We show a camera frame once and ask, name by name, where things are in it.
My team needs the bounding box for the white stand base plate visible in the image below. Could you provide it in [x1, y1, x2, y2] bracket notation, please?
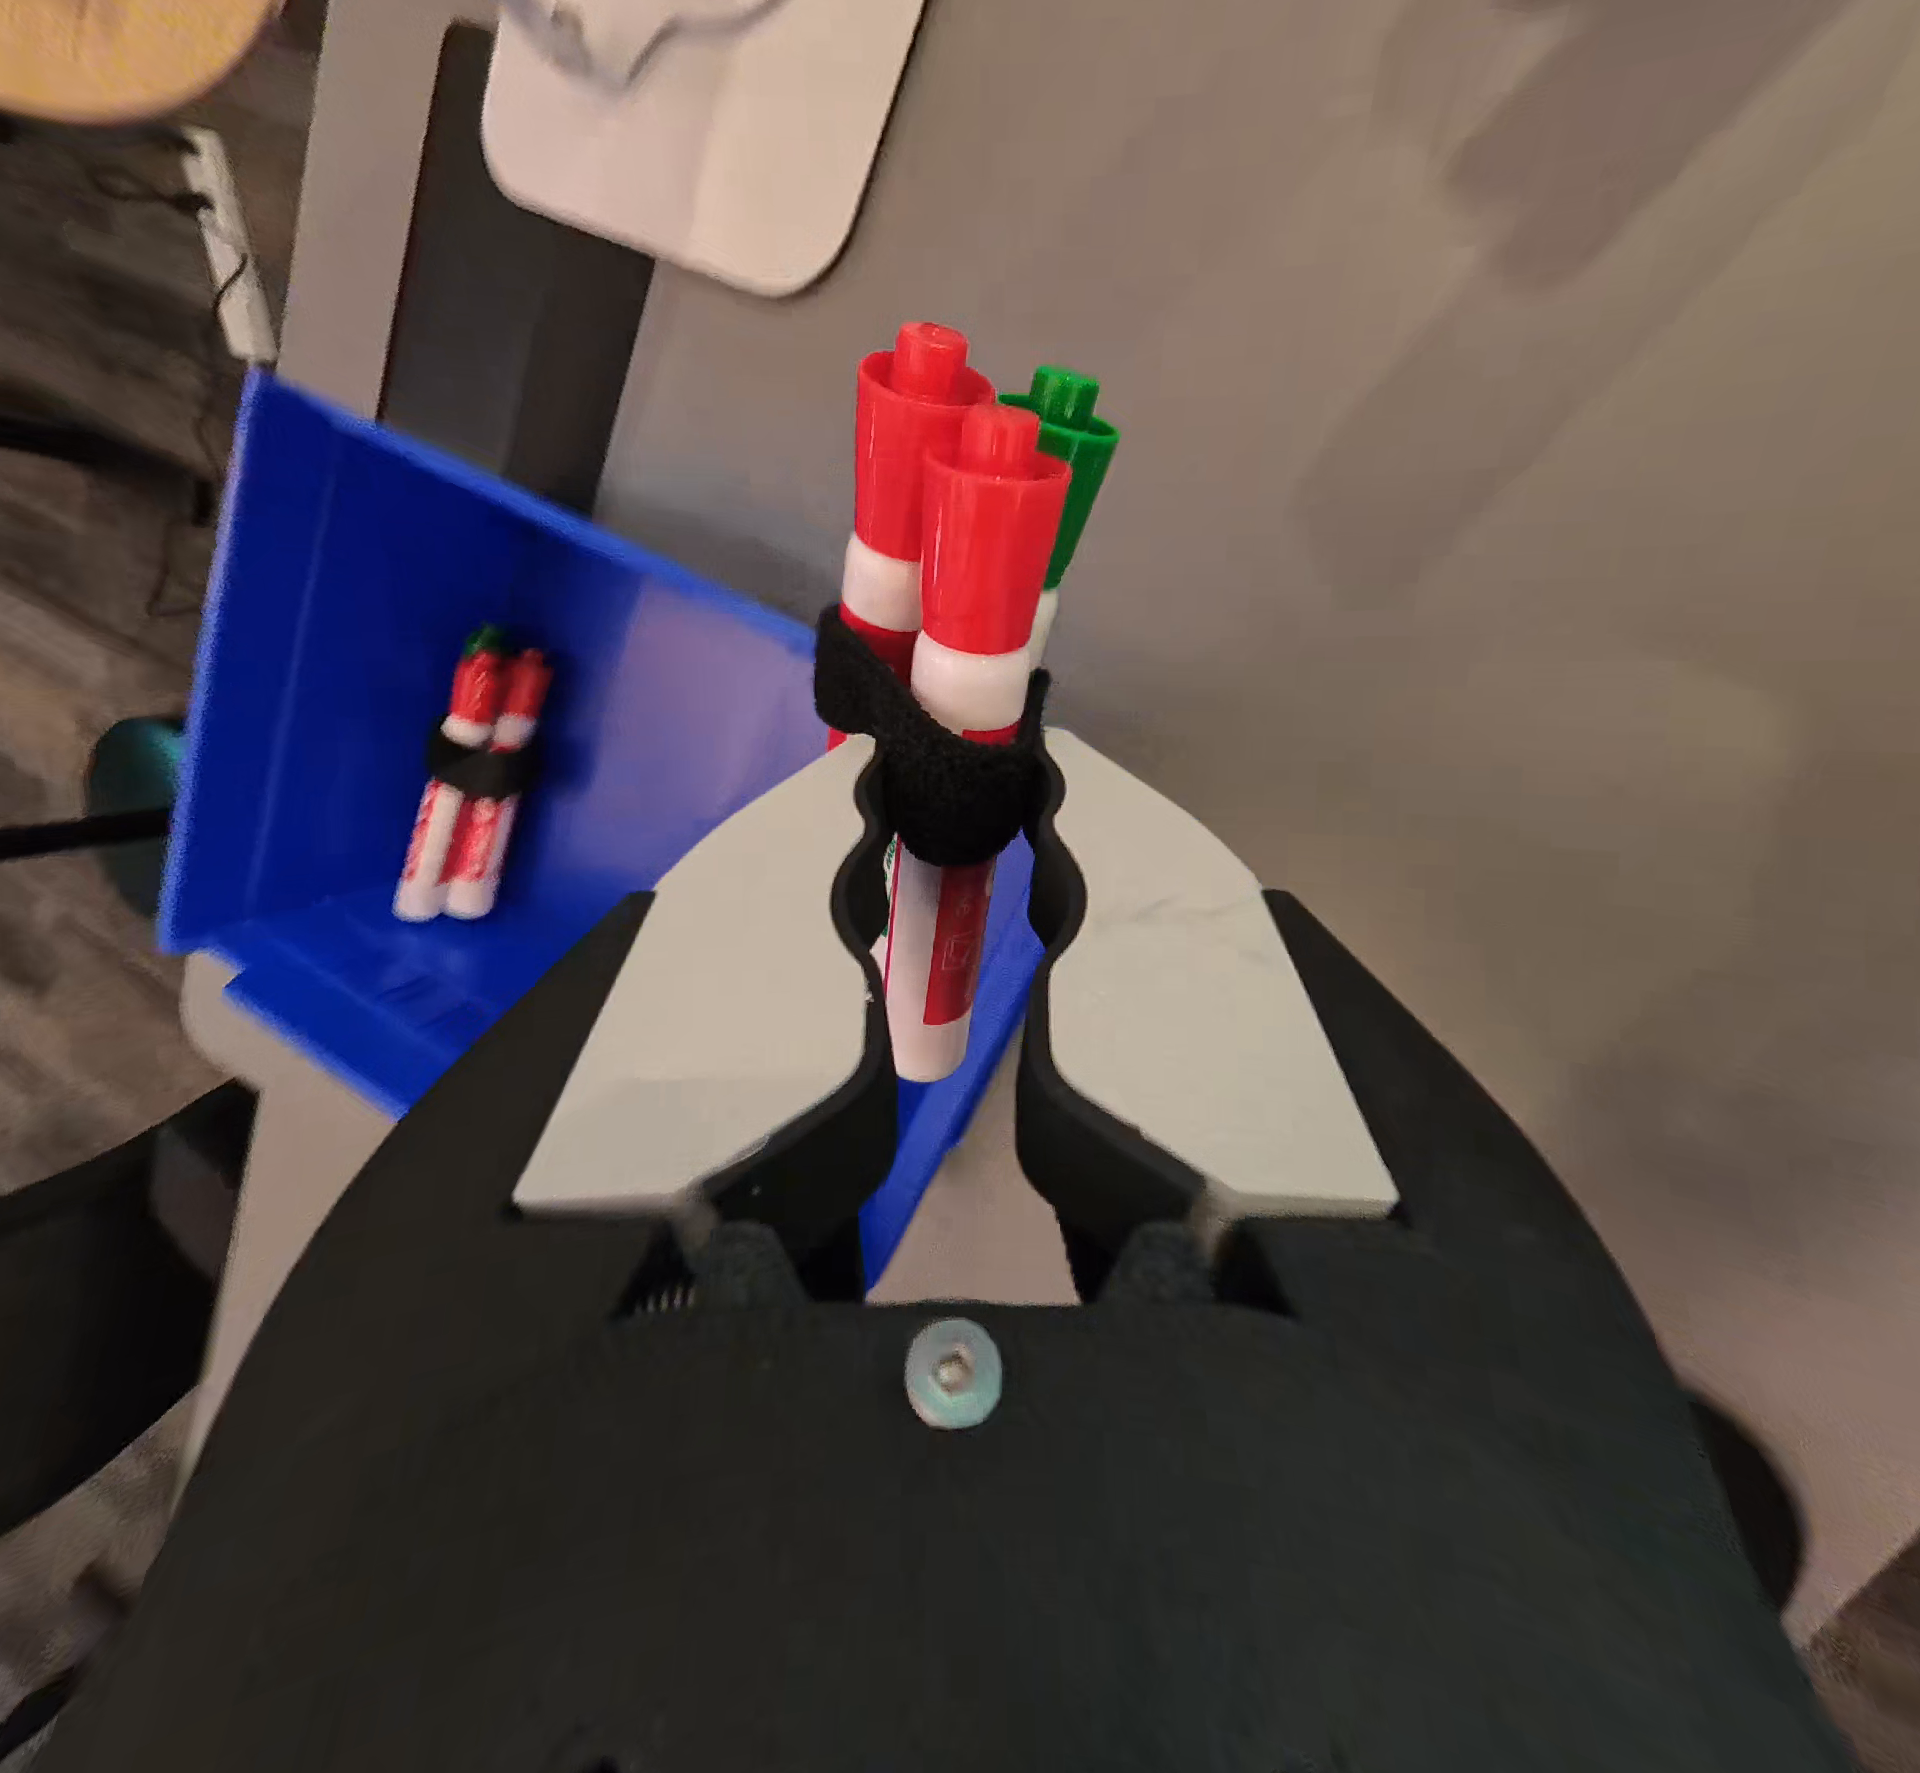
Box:
[480, 0, 977, 298]

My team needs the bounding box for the black hook-and-loop strap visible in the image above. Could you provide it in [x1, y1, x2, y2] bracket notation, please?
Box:
[811, 608, 1052, 865]
[427, 723, 543, 799]

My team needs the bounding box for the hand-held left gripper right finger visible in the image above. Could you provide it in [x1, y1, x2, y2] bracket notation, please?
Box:
[1012, 726, 1400, 1301]

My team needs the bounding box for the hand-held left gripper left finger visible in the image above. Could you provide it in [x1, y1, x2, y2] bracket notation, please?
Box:
[513, 735, 902, 1301]

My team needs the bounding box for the blue plastic bin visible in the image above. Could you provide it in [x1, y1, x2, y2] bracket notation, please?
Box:
[156, 367, 1048, 1286]

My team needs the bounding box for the white power strip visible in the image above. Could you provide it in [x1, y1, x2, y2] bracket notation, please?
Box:
[180, 127, 284, 368]

